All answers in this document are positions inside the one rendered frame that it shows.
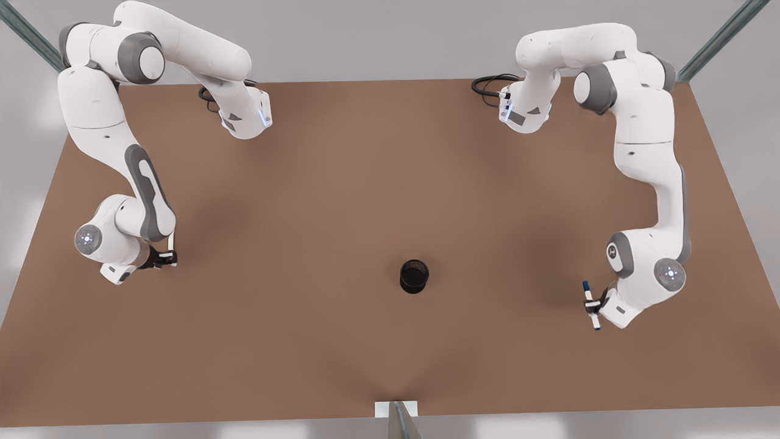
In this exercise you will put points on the white pen with blue cap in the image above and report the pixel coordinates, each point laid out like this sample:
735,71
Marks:
590,303

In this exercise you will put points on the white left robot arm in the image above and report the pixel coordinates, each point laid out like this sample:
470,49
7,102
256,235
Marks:
646,128

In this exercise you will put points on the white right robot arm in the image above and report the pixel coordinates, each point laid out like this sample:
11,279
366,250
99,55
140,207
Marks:
97,103

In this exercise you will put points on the black mesh pen holder cup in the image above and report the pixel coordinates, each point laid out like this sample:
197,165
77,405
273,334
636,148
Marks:
414,275

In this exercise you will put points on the silver frame post with foot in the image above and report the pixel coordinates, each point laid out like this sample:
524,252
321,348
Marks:
399,419

